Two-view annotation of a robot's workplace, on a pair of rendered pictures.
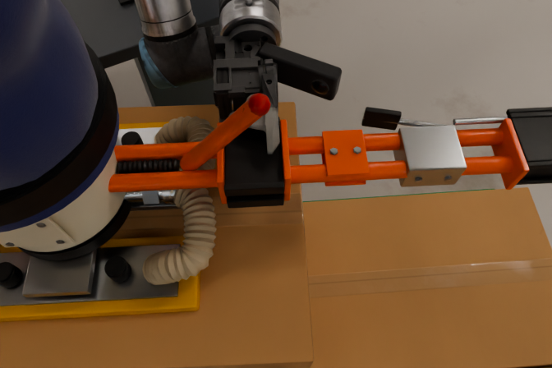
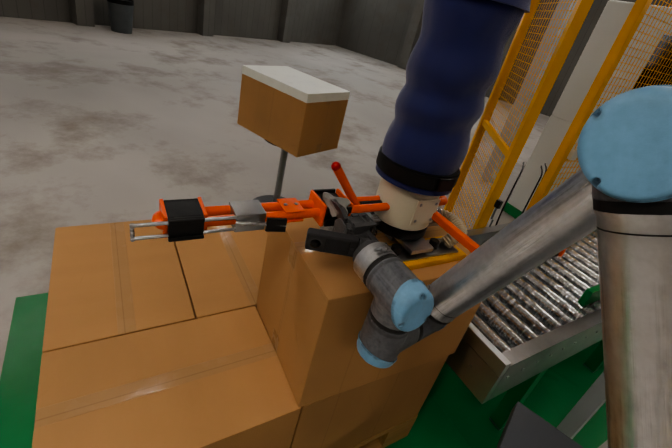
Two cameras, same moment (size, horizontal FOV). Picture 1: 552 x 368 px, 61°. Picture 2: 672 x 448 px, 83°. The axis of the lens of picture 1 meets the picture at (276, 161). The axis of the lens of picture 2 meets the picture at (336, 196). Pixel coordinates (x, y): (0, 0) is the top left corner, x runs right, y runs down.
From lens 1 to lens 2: 1.09 m
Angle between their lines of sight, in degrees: 89
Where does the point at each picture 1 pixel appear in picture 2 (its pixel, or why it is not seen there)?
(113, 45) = (518, 428)
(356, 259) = (233, 377)
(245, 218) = not seen: hidden behind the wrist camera
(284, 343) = not seen: hidden behind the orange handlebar
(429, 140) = (250, 209)
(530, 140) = (194, 206)
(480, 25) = not seen: outside the picture
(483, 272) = (120, 395)
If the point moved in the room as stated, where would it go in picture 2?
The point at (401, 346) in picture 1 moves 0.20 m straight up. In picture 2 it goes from (196, 332) to (199, 284)
